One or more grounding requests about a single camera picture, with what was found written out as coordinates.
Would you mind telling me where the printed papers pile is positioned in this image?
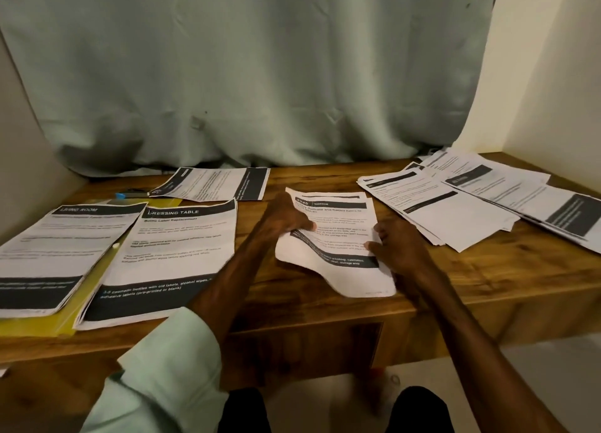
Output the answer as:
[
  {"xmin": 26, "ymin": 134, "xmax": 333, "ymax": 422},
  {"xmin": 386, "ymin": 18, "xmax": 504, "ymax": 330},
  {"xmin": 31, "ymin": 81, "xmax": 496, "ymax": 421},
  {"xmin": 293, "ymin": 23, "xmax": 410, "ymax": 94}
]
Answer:
[{"xmin": 356, "ymin": 146, "xmax": 601, "ymax": 256}]

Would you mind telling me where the person's right forearm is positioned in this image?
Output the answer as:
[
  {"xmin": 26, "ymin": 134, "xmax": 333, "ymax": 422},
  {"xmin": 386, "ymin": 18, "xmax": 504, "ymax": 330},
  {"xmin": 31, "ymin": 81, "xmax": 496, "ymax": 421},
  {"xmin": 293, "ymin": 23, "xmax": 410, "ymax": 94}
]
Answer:
[{"xmin": 404, "ymin": 266, "xmax": 570, "ymax": 433}]

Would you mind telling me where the person's left forearm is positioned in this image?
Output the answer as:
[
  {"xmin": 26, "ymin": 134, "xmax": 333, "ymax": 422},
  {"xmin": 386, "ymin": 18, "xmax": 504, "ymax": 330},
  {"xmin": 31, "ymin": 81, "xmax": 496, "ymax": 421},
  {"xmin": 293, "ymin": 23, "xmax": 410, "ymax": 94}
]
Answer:
[{"xmin": 80, "ymin": 238, "xmax": 283, "ymax": 433}]

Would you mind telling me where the yellow patterned folder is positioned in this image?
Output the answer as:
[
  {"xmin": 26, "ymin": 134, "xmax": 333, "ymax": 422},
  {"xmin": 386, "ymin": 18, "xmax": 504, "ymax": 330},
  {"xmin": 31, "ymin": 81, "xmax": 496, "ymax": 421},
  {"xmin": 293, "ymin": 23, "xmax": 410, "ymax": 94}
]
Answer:
[{"xmin": 0, "ymin": 197, "xmax": 185, "ymax": 341}]

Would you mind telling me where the pale green curtain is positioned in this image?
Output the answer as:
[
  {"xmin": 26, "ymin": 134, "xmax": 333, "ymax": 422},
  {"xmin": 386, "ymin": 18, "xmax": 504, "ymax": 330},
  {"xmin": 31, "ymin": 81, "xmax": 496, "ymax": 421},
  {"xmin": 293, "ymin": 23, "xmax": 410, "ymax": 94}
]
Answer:
[{"xmin": 0, "ymin": 0, "xmax": 501, "ymax": 178}]

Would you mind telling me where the single sheet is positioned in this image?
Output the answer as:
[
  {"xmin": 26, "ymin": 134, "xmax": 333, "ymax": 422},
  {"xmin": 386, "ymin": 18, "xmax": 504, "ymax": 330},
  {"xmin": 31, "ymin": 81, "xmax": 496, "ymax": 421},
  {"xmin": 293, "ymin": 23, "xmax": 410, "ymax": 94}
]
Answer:
[{"xmin": 148, "ymin": 166, "xmax": 272, "ymax": 203}]

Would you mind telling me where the person's left leg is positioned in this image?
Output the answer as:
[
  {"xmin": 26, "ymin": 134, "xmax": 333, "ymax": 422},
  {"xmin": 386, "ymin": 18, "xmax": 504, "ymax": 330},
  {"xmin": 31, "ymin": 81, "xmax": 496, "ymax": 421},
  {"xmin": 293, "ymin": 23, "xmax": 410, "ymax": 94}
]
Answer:
[{"xmin": 216, "ymin": 387, "xmax": 275, "ymax": 433}]

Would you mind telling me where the person's right hand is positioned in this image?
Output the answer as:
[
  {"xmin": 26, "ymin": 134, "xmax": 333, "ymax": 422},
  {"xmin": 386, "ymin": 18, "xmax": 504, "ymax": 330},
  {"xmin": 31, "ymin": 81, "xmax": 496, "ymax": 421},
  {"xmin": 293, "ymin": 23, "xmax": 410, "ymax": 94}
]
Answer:
[{"xmin": 365, "ymin": 216, "xmax": 441, "ymax": 281}]

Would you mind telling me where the person's left hand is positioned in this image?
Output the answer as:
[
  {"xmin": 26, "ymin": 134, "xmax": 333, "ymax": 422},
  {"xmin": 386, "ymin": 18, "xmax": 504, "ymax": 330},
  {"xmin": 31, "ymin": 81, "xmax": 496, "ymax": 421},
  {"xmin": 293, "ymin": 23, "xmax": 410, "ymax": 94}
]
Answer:
[{"xmin": 252, "ymin": 190, "xmax": 317, "ymax": 253}]

